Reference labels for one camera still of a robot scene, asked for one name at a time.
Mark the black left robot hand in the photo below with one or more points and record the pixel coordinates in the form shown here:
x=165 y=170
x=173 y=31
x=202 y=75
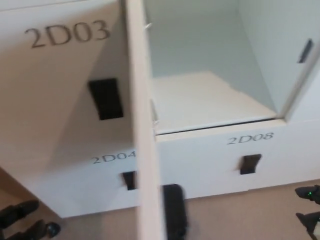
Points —
x=17 y=225

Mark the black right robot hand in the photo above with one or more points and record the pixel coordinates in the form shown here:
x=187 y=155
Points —
x=312 y=193

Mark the white locker door 2D07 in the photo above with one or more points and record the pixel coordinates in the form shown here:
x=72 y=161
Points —
x=145 y=125

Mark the white locker door 2D11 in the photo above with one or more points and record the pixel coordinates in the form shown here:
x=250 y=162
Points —
x=306 y=100

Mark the white locker door 2D08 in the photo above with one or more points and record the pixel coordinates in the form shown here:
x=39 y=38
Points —
x=200 y=170

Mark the white locker cabinet carcass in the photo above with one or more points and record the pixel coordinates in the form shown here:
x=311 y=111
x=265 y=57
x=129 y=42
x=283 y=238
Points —
x=200 y=95

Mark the silver door hinge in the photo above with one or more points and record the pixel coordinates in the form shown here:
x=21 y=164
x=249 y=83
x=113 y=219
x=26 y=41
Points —
x=153 y=112

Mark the brown wooden side panel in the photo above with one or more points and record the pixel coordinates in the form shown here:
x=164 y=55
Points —
x=10 y=185

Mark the black lock strike plate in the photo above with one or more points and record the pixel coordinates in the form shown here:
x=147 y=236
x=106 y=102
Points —
x=305 y=51

